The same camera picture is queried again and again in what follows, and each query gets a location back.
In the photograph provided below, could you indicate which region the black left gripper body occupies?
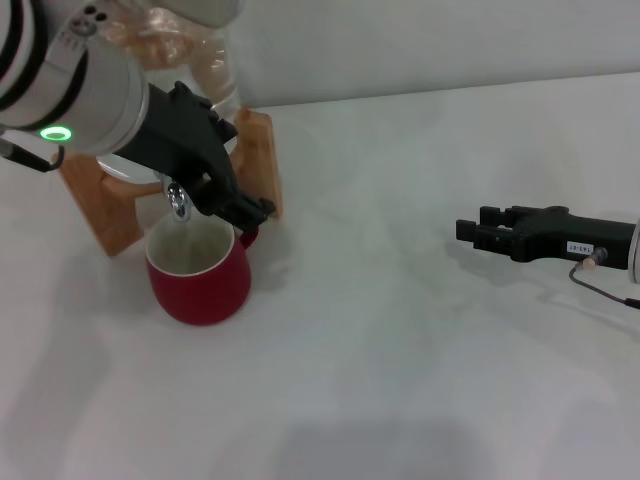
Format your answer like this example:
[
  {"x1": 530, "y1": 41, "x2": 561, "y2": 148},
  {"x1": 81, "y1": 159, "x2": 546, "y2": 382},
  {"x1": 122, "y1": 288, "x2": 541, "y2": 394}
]
[{"x1": 112, "y1": 80, "x2": 238, "y2": 197}]

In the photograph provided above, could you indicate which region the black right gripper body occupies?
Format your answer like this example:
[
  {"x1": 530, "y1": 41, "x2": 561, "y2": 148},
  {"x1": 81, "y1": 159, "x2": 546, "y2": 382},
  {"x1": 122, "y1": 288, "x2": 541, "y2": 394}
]
[{"x1": 510, "y1": 204, "x2": 640, "y2": 272}]

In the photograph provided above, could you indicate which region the chrome faucet with lever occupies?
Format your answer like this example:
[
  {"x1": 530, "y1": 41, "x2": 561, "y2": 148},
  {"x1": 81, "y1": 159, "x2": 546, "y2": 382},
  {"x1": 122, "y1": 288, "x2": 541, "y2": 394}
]
[{"x1": 152, "y1": 169, "x2": 193, "y2": 222}]

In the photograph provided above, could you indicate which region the red cup white inside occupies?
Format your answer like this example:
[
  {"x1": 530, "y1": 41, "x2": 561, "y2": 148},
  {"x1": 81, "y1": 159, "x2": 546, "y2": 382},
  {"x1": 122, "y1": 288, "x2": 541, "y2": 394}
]
[{"x1": 144, "y1": 215, "x2": 261, "y2": 328}]

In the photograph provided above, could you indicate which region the wooden dispenser stand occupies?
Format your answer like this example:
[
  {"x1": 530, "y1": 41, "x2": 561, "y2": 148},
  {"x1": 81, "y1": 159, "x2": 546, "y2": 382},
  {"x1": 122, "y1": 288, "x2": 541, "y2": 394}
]
[{"x1": 57, "y1": 107, "x2": 285, "y2": 258}]

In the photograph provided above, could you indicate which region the glass water dispenser jar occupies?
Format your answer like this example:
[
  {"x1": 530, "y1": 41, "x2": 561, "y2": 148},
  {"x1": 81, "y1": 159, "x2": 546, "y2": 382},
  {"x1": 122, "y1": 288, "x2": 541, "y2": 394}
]
[{"x1": 95, "y1": 0, "x2": 247, "y2": 184}]

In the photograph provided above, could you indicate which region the thin right gripper cable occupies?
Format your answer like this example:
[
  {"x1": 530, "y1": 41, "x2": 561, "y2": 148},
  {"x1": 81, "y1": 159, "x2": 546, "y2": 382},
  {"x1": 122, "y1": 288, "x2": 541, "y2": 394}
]
[{"x1": 569, "y1": 247, "x2": 640, "y2": 309}]

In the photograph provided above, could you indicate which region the thin gripper cable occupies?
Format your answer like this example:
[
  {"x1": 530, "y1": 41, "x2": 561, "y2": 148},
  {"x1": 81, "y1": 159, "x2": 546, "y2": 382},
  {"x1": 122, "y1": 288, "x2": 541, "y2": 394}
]
[
  {"x1": 569, "y1": 247, "x2": 640, "y2": 309},
  {"x1": 0, "y1": 137, "x2": 66, "y2": 173}
]

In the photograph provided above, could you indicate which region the thin left gripper cable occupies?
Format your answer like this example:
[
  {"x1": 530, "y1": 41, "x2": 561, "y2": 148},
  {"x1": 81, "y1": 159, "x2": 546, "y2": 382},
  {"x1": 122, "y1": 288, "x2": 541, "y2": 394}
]
[{"x1": 0, "y1": 137, "x2": 66, "y2": 173}]

